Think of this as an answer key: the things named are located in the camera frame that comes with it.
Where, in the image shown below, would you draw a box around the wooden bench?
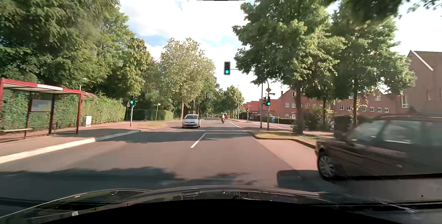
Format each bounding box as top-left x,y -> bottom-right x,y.
0,128 -> 34,139

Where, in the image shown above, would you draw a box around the grey asphalt road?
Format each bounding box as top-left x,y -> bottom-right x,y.
0,118 -> 442,218

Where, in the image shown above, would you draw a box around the car's own bonnet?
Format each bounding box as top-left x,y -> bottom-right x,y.
0,185 -> 442,224

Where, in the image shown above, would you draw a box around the dark parked car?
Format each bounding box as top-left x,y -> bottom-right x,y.
315,113 -> 442,181

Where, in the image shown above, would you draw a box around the brick house with gable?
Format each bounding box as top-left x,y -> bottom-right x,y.
401,50 -> 442,115

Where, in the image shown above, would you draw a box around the large green tree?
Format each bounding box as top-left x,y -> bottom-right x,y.
328,0 -> 416,128
232,0 -> 346,135

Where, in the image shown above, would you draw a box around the row of trees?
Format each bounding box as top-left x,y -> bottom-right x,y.
0,0 -> 246,121

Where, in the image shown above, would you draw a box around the road markings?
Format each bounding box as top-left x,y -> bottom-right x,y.
0,120 -> 294,165

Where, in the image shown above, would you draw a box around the green hedge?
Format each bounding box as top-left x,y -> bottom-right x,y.
0,89 -> 126,131

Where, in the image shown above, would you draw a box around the red brick building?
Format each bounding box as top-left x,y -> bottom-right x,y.
242,89 -> 403,121

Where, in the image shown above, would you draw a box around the red paved pavement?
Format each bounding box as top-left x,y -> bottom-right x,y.
0,120 -> 180,157

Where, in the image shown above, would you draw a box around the traffic light with sign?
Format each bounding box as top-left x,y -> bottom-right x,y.
126,96 -> 136,127

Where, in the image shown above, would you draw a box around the silver car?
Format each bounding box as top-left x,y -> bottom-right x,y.
182,114 -> 201,129

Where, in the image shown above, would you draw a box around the red bus shelter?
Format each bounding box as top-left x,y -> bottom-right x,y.
0,78 -> 94,138

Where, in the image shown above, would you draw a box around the grass verge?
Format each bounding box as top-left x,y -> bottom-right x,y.
249,130 -> 334,142

